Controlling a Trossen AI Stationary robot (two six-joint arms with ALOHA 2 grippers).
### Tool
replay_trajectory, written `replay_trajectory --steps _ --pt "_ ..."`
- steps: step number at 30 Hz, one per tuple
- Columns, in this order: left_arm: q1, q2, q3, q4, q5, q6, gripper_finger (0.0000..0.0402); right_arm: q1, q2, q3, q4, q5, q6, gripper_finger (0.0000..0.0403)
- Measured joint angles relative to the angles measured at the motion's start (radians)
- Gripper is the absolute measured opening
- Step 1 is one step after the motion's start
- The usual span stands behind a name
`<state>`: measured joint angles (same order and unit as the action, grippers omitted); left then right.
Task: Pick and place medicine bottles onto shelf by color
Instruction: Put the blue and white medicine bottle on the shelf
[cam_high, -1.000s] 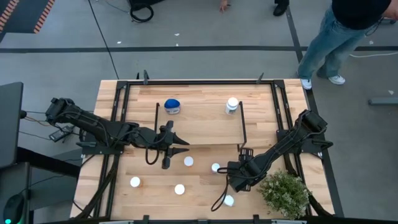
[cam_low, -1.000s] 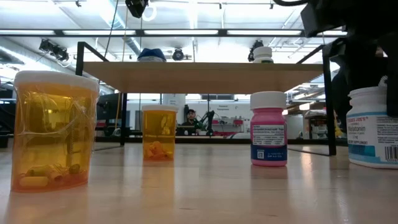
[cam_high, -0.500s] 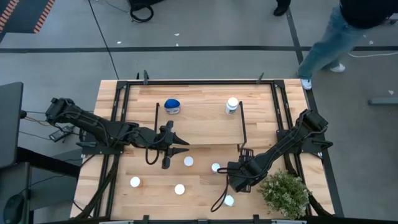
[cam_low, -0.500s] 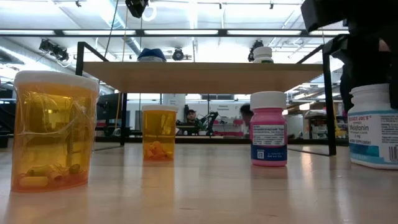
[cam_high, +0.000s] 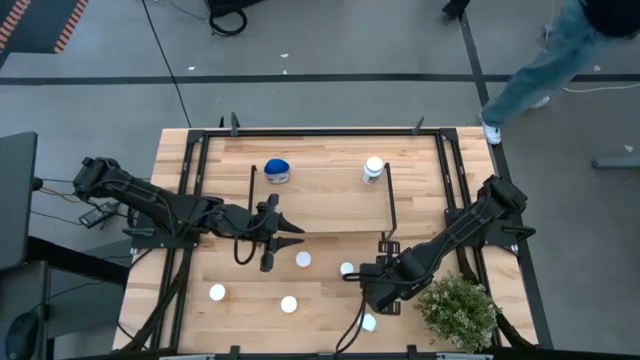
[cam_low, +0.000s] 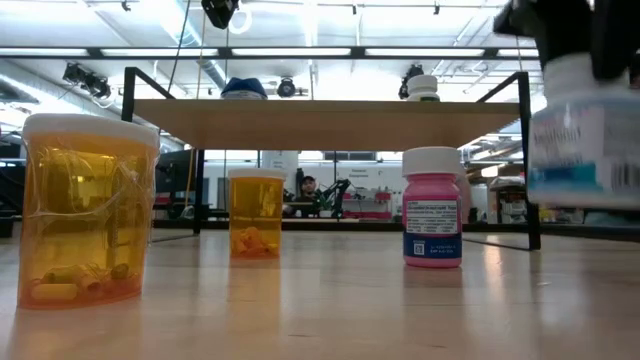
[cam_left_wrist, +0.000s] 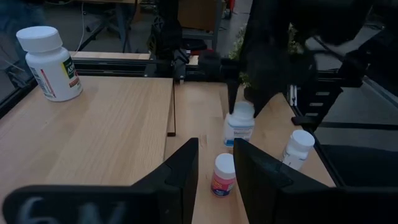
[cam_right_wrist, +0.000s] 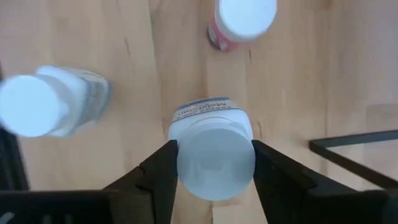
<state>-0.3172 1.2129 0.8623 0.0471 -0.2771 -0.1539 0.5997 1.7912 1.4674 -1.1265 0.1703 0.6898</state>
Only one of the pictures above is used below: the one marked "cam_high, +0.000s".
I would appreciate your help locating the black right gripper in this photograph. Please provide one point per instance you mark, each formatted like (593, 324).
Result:
(392, 280)

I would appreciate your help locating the wooden shelf black metal legs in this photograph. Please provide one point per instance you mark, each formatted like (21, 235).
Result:
(330, 200)

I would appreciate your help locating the grey metal bar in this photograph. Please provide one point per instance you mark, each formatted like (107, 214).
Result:
(617, 163)

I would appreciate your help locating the person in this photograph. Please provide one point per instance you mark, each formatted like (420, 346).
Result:
(455, 7)
(545, 65)

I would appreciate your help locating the medium orange pill bottle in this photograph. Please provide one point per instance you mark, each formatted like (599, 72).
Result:
(217, 292)

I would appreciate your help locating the black mat orange striped edge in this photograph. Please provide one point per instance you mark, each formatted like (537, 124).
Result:
(40, 25)

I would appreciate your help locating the pink medicine bottle white cap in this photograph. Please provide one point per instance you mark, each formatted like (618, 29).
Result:
(346, 268)

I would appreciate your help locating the large orange pill bottle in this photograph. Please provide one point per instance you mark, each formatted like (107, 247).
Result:
(289, 304)

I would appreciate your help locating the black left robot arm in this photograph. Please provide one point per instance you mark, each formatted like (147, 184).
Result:
(150, 200)

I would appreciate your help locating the black metal table frame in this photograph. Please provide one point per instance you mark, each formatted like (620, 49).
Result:
(320, 133)

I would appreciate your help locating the black computer mouse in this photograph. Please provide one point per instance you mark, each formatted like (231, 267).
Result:
(22, 337)

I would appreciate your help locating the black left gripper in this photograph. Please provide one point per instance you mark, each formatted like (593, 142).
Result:
(250, 220)

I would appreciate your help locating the large white bottle teal label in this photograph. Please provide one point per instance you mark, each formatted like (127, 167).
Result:
(370, 323)

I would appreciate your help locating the white aspirin bottle green label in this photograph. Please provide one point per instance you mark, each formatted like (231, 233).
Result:
(373, 165)

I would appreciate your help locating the small orange pill bottle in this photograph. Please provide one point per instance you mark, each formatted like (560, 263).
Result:
(303, 259)

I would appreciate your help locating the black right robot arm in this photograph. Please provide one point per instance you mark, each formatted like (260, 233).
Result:
(460, 230)

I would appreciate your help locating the artificial green plant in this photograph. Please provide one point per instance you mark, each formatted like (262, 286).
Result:
(457, 312)

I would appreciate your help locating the black desk monitor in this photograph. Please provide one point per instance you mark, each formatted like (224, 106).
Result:
(17, 200)

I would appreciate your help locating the black power adapter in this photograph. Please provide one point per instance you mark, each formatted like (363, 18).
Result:
(95, 216)

